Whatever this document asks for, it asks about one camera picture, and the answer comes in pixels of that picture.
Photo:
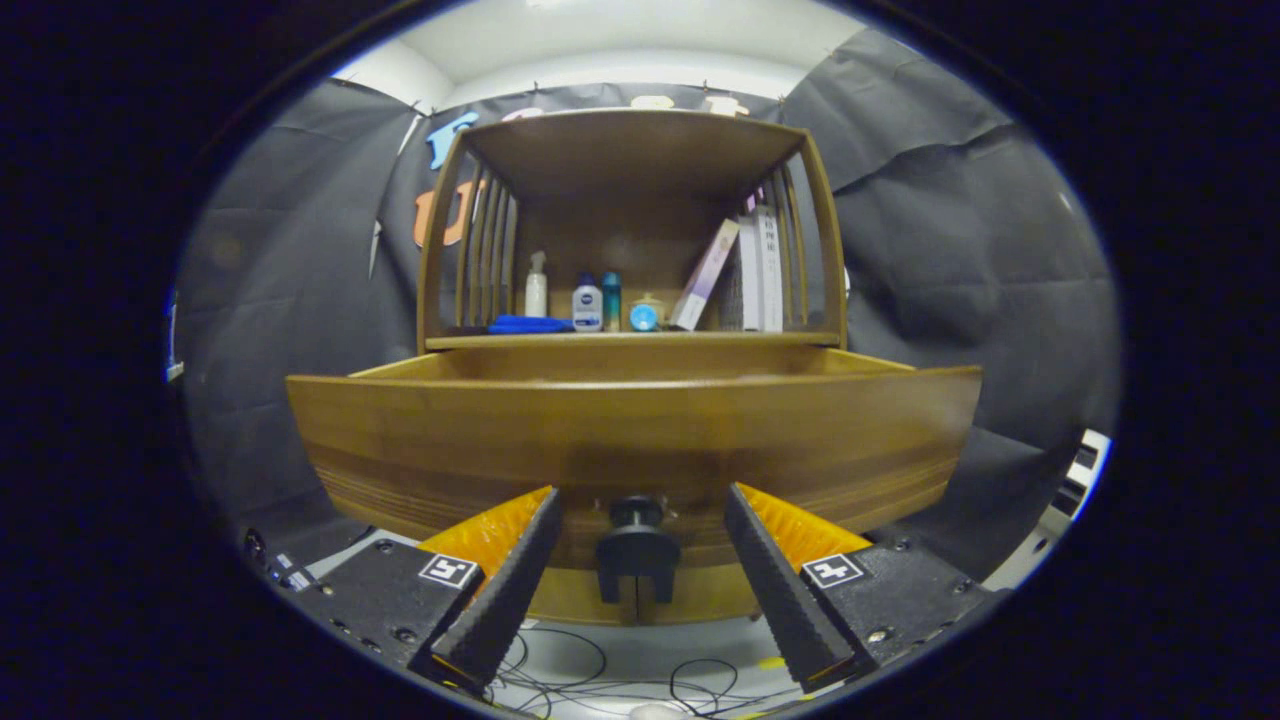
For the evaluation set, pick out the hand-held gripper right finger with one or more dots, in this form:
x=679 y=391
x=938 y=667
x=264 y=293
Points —
x=780 y=595

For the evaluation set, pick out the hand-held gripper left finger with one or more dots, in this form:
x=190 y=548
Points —
x=505 y=600

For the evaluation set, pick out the black drawer knob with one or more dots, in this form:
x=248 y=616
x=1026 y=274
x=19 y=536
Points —
x=637 y=545

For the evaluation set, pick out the wooden drawer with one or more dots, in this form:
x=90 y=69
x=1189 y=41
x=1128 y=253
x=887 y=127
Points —
x=500 y=430

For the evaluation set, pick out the blue and white tube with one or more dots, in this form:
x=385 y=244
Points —
x=644 y=317

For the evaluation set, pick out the wooden countertop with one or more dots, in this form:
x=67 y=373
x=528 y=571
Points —
x=700 y=339

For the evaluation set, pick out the wooden cabinet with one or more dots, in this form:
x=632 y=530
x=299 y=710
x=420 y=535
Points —
x=630 y=150

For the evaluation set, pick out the blue cloth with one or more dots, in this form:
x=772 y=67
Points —
x=525 y=324

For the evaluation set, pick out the white bottle with blue cap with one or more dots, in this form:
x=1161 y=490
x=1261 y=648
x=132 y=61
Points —
x=587 y=308

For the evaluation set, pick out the white spray bottle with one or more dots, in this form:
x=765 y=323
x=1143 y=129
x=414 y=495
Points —
x=536 y=295

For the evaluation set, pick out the patterned cover book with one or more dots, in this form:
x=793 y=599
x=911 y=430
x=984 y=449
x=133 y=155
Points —
x=745 y=280

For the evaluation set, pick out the teal bottle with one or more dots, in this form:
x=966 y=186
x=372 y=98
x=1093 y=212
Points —
x=611 y=300

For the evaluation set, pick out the beige ceramic teapot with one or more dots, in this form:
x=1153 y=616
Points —
x=656 y=299

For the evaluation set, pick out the purple and white book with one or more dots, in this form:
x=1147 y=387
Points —
x=705 y=272

